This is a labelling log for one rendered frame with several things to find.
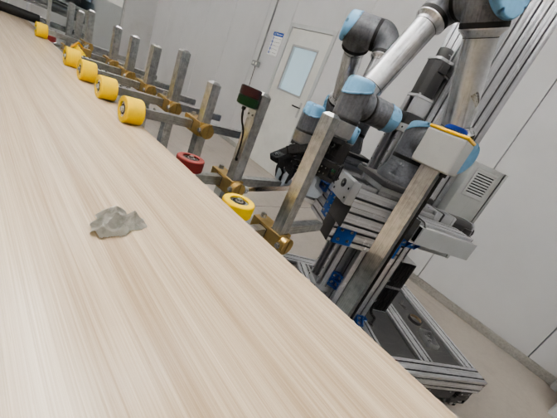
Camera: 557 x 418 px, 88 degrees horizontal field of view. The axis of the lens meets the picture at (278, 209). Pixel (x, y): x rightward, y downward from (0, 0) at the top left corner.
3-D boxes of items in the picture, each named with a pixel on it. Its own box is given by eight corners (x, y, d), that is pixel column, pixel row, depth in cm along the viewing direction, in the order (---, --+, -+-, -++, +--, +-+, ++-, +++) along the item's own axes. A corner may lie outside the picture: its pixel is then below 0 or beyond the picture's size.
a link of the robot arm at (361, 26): (342, 130, 154) (378, 28, 105) (317, 119, 157) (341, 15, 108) (351, 116, 159) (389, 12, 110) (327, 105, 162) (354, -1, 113)
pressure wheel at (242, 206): (212, 226, 76) (225, 187, 72) (241, 235, 77) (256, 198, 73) (206, 241, 68) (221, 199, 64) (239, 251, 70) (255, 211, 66)
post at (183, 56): (158, 162, 130) (187, 50, 113) (162, 165, 128) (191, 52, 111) (151, 161, 127) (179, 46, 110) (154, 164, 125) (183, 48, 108)
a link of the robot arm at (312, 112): (328, 109, 110) (324, 107, 102) (316, 136, 114) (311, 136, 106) (310, 100, 112) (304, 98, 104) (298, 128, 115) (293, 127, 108)
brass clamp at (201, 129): (195, 128, 113) (198, 114, 111) (212, 140, 105) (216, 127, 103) (180, 124, 108) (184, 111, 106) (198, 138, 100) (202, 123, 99)
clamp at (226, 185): (220, 179, 102) (225, 167, 100) (242, 198, 94) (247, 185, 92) (206, 178, 97) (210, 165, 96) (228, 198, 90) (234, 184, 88)
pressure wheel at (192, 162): (186, 185, 92) (196, 152, 88) (199, 197, 88) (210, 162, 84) (162, 184, 86) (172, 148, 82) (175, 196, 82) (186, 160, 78)
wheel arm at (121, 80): (191, 104, 156) (193, 97, 155) (195, 105, 154) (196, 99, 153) (84, 72, 119) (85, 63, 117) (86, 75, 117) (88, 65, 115)
